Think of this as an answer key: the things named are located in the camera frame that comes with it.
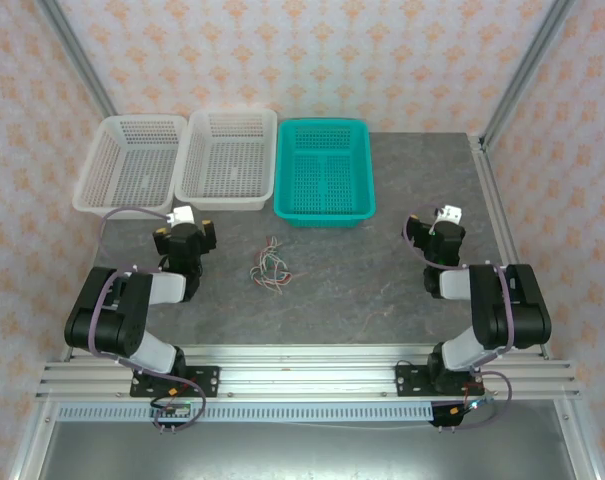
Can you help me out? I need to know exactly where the thin white wire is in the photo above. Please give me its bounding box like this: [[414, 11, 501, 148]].
[[251, 243, 289, 291], [254, 254, 286, 297], [254, 247, 291, 294], [249, 249, 283, 290], [256, 242, 292, 281]]

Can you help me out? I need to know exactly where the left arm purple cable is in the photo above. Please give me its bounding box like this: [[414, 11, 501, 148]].
[[87, 206, 207, 434]]

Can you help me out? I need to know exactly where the aluminium lower frame rail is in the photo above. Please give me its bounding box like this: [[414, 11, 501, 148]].
[[554, 399, 605, 480], [9, 399, 58, 480]]

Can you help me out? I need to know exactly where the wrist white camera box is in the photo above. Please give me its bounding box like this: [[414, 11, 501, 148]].
[[164, 204, 196, 226], [434, 203, 463, 224]]

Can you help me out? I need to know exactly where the small controller circuit board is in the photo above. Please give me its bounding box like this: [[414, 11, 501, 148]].
[[431, 397, 488, 429], [150, 399, 193, 422]]

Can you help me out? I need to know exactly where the white perforated plastic basket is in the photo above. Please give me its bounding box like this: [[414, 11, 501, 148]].
[[174, 108, 279, 212], [71, 114, 188, 220]]

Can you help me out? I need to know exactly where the grey slotted cable duct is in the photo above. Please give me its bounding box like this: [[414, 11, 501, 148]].
[[56, 403, 436, 424]]

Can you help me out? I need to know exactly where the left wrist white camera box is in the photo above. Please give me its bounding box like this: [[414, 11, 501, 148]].
[[164, 204, 196, 226]]

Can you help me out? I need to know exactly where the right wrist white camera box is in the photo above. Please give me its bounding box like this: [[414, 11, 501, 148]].
[[434, 203, 463, 224]]

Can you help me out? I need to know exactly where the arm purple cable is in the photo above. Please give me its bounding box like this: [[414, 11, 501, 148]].
[[401, 202, 514, 432], [87, 206, 207, 434]]

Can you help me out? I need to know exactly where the teal perforated plastic basket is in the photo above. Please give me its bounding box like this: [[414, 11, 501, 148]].
[[273, 118, 378, 229]]

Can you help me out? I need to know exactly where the wide aluminium base rail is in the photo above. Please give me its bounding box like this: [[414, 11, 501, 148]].
[[35, 343, 582, 401]]

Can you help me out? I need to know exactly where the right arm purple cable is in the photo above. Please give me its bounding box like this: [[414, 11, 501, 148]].
[[401, 202, 514, 432]]

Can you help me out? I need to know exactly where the aluminium frame post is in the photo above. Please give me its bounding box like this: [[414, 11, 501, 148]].
[[35, 0, 119, 119], [481, 0, 578, 149]]

